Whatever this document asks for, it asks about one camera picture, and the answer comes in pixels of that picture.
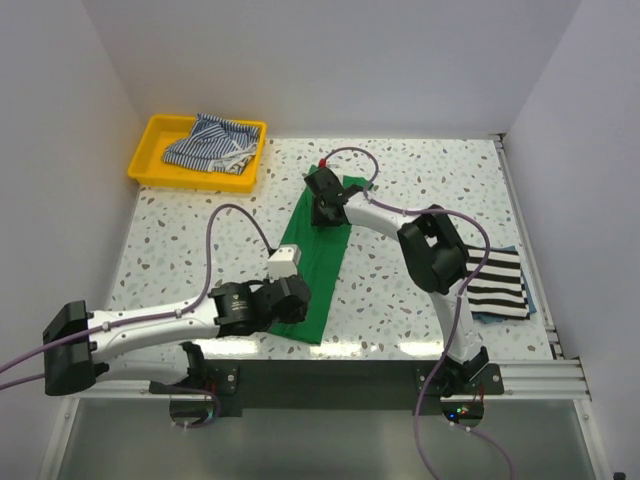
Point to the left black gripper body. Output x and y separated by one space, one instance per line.
297 315

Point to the yellow plastic tray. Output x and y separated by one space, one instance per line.
148 169

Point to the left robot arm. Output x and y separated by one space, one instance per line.
83 348

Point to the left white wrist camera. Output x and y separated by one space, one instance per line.
283 262

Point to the blue striped tank top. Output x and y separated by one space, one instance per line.
214 145

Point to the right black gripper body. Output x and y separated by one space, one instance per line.
318 215

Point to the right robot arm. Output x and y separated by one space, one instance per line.
434 254

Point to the blue folded tank top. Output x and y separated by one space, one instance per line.
525 300

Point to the black white striped tank top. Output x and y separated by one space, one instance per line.
500 285

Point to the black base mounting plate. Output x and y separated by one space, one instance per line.
243 385

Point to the green tank top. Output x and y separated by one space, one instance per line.
322 253

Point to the aluminium frame rail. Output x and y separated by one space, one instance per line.
525 380

